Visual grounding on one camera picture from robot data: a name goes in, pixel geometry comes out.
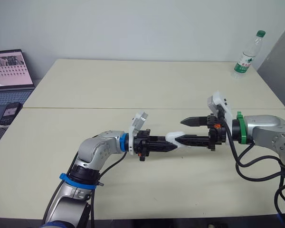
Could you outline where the black cable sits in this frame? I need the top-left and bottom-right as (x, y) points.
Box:
(89, 151), (128, 228)
(41, 152), (79, 226)
(218, 105), (285, 181)

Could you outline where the black phone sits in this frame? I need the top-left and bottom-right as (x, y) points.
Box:
(0, 102), (23, 126)

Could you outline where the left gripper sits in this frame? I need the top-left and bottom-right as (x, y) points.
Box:
(133, 129), (153, 162)

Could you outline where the open laptop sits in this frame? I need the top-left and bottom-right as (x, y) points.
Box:
(0, 49), (36, 126)

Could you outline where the clear bottle with green cap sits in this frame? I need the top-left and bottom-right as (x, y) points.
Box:
(230, 30), (266, 80)

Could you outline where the white earbud case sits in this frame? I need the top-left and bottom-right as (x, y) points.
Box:
(165, 131), (193, 151)

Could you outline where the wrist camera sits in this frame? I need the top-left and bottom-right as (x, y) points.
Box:
(128, 110), (149, 156)
(206, 90), (234, 144)

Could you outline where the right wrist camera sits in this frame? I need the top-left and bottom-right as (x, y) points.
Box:
(206, 90), (234, 144)

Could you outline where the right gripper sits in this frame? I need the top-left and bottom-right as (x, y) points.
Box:
(174, 114), (227, 152)

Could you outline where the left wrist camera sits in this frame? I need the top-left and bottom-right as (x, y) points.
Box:
(128, 110), (149, 156)

